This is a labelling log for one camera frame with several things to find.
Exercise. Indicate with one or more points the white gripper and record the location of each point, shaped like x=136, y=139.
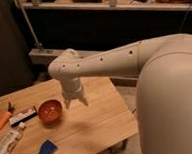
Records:
x=72, y=89

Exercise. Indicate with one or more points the orange bowl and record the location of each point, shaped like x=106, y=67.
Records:
x=50, y=111

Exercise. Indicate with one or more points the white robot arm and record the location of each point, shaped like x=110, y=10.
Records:
x=163, y=66

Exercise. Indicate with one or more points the orange handled pliers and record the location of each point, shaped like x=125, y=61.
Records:
x=6, y=116

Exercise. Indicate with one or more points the metal shelf frame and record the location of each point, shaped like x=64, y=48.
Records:
x=41, y=55

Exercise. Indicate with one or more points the white tube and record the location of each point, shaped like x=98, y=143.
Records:
x=9, y=141

